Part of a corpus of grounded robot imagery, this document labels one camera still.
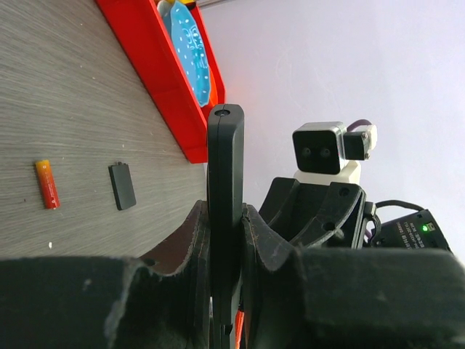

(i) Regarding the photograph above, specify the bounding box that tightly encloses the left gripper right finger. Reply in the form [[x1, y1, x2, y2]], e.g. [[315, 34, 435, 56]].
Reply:
[[242, 205, 464, 348]]

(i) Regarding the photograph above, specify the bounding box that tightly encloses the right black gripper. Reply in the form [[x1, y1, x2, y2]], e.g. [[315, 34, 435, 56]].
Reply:
[[259, 177, 381, 249]]

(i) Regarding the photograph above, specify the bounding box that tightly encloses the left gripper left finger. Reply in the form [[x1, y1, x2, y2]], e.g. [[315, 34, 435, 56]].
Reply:
[[1, 201, 210, 348]]

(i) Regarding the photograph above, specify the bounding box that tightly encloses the black remote control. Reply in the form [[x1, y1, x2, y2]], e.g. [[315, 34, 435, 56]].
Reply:
[[207, 104, 244, 348]]

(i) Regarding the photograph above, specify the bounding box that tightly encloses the black battery cover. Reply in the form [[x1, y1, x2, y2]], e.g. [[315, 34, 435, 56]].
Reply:
[[108, 162, 137, 211]]

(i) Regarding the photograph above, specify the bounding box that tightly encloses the orange bowl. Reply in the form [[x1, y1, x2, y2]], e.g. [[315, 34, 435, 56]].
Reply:
[[209, 73, 218, 106]]

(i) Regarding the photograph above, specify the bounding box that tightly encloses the red orange battery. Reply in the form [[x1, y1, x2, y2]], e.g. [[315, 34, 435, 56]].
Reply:
[[35, 160, 60, 209]]

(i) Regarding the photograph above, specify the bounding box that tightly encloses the blue dotted plate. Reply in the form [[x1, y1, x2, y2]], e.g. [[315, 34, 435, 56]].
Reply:
[[169, 1, 211, 107]]

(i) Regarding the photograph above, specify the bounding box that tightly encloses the red plastic tray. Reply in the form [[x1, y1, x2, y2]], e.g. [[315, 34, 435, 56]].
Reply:
[[97, 1, 226, 164]]

